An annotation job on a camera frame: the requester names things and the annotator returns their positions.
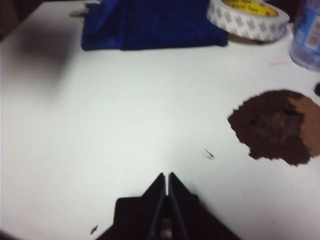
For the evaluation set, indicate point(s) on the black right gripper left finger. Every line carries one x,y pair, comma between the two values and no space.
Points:
145,217

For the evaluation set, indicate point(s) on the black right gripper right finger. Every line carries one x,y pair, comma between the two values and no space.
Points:
192,220

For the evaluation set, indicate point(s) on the blue cloth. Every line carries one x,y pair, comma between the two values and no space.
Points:
150,25

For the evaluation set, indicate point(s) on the white tape roll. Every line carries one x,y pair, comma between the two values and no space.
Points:
250,25

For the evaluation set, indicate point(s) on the water bottle with barcode label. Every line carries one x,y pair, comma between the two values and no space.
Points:
307,37

